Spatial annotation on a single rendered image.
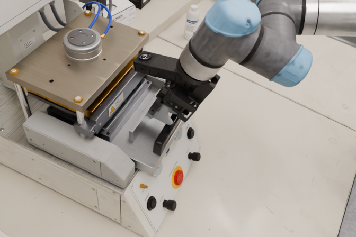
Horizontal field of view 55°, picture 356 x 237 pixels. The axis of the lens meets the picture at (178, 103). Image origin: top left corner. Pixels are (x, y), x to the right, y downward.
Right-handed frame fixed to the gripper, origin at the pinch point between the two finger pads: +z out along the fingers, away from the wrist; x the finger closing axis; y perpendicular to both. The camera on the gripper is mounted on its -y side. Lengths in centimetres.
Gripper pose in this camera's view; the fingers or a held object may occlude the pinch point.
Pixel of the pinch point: (150, 112)
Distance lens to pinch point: 78.7
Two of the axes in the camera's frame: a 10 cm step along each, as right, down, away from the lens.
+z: -4.1, 5.1, 7.6
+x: 4.1, -6.4, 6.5
